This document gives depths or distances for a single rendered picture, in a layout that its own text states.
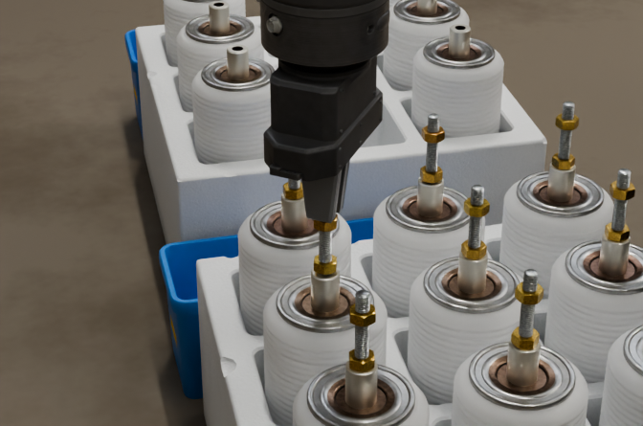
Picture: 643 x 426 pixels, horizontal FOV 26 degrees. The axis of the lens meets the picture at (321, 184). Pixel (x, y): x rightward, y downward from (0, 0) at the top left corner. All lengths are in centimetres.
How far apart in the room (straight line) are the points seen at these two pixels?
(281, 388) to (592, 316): 25
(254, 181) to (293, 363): 38
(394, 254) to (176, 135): 38
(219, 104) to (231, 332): 31
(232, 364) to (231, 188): 31
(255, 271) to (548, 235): 25
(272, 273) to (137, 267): 46
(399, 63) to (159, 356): 42
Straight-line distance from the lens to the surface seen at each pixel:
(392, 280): 119
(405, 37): 155
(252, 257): 115
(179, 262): 141
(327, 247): 104
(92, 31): 218
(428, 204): 118
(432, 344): 109
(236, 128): 141
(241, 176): 140
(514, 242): 122
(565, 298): 112
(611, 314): 111
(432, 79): 145
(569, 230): 120
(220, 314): 119
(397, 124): 149
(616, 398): 105
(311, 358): 105
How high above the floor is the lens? 87
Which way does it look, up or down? 30 degrees down
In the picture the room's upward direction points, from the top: straight up
